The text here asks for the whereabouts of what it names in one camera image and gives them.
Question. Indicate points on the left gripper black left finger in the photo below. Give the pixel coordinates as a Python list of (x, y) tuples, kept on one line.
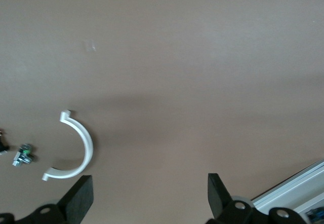
[(78, 201)]

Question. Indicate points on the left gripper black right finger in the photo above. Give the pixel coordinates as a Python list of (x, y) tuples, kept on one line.
[(219, 201)]

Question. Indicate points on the white drawer cabinet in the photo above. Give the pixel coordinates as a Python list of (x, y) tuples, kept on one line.
[(298, 186)]

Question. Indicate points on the small metal potentiometer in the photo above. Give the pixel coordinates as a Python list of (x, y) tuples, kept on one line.
[(24, 155)]

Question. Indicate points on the white semicircular plastic bracket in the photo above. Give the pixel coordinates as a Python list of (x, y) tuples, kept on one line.
[(87, 143)]

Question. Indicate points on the small black switch component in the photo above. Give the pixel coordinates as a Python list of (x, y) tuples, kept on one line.
[(3, 145)]

